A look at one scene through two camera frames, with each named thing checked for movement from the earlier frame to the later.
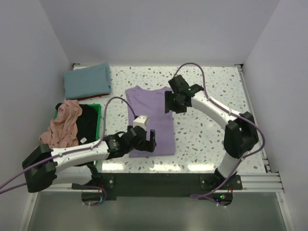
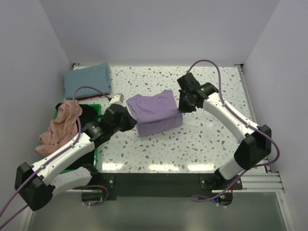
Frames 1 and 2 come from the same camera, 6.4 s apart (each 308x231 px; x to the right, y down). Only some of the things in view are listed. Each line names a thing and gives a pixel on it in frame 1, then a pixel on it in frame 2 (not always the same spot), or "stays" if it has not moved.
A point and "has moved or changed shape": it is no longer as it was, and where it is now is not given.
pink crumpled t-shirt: [63, 132] stays
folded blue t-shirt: [89, 81] stays
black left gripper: [148, 145] -> [131, 121]
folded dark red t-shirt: [81, 98] stays
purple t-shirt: [150, 102] has moved or changed shape
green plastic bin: [99, 110] stays
